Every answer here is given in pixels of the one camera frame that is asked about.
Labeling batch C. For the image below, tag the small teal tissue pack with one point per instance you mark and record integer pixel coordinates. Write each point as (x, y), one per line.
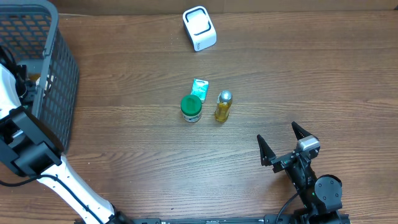
(200, 89)

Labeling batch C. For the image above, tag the white barcode scanner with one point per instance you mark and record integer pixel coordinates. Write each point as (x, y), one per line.
(199, 28)

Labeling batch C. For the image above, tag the green lid jar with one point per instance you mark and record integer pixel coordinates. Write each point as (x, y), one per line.
(191, 107)

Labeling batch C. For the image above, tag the yellow drink bottle silver cap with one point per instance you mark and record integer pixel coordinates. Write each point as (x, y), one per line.
(224, 102)

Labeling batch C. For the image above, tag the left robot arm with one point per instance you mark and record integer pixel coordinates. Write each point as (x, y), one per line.
(30, 150)

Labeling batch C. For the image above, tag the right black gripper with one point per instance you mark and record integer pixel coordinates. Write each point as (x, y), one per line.
(288, 158)

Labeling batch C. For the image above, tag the brown nut pouch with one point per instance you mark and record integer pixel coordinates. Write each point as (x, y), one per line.
(35, 77)

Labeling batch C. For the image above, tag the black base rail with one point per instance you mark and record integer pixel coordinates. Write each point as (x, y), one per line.
(211, 221)

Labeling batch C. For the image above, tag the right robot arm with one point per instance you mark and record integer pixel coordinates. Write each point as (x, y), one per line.
(317, 199)

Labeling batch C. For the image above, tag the grey plastic shopping basket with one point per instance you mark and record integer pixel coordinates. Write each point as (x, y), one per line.
(30, 36)

